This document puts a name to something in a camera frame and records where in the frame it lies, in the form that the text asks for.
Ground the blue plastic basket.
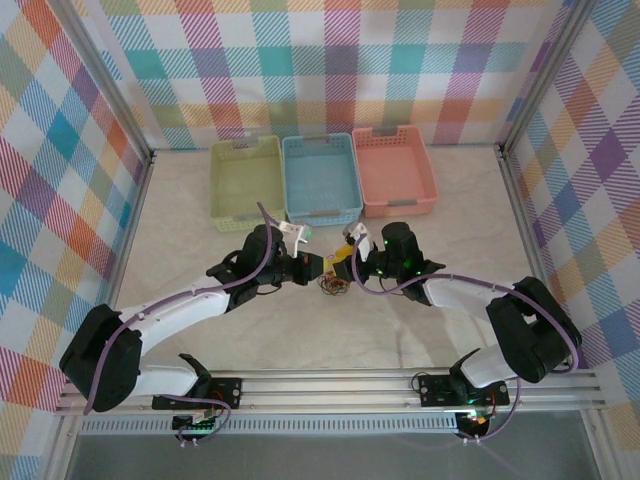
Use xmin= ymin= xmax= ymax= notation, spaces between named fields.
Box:
xmin=281 ymin=133 xmax=364 ymax=229

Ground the pink plastic basket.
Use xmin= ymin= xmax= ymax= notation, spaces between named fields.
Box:
xmin=351 ymin=125 xmax=440 ymax=219

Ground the green plastic basket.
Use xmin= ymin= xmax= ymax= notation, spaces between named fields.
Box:
xmin=209 ymin=134 xmax=287 ymax=235

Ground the left controller board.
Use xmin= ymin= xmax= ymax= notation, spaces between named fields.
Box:
xmin=172 ymin=410 xmax=224 ymax=435

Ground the controller board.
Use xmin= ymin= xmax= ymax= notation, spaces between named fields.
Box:
xmin=172 ymin=410 xmax=224 ymax=435
xmin=455 ymin=408 xmax=496 ymax=432

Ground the grey metal panel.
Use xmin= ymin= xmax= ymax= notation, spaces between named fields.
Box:
xmin=64 ymin=433 xmax=601 ymax=480

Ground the right controller board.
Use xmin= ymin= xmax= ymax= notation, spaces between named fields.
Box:
xmin=455 ymin=408 xmax=496 ymax=432

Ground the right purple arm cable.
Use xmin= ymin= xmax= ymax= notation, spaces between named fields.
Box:
xmin=349 ymin=234 xmax=584 ymax=444

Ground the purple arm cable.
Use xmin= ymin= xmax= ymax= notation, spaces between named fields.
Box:
xmin=349 ymin=234 xmax=584 ymax=444
xmin=82 ymin=201 xmax=290 ymax=449

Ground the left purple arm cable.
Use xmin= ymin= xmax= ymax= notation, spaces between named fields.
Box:
xmin=82 ymin=201 xmax=290 ymax=449

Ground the aluminium mounting rail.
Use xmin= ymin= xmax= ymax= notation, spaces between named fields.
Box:
xmin=54 ymin=368 xmax=604 ymax=415

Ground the aluminium table edge rail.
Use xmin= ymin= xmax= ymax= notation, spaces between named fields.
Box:
xmin=42 ymin=149 xmax=157 ymax=480
xmin=497 ymin=144 xmax=621 ymax=480

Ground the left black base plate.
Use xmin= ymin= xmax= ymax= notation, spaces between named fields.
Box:
xmin=152 ymin=378 xmax=244 ymax=410

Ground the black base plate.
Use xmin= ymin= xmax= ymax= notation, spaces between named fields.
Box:
xmin=418 ymin=374 xmax=510 ymax=407
xmin=152 ymin=378 xmax=244 ymax=410

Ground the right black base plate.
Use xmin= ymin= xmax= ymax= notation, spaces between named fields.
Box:
xmin=418 ymin=374 xmax=510 ymax=407

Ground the slotted grey cable duct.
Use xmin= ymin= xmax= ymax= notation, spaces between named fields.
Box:
xmin=79 ymin=414 xmax=461 ymax=435

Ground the aluminium upright frame post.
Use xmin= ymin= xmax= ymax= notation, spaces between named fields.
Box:
xmin=498 ymin=0 xmax=604 ymax=151
xmin=58 ymin=0 xmax=157 ymax=161

